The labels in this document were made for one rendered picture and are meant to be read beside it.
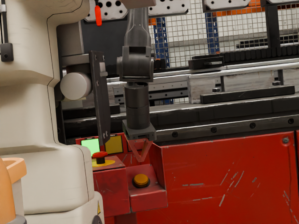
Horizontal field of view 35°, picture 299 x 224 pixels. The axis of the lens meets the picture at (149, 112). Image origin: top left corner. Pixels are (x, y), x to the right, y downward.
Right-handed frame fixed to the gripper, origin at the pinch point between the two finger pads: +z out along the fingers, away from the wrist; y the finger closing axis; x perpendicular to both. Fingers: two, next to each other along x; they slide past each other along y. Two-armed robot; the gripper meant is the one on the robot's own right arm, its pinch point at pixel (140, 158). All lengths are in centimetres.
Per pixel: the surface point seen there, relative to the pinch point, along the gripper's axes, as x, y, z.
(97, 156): 10.7, 0.6, -2.1
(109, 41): -8, 96, -11
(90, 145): 11.6, 10.6, -0.8
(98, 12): 3, 41, -31
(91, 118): 9.0, 27.1, -2.1
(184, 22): -146, 433, 45
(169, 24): -129, 439, 46
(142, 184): 0.2, -1.5, 6.6
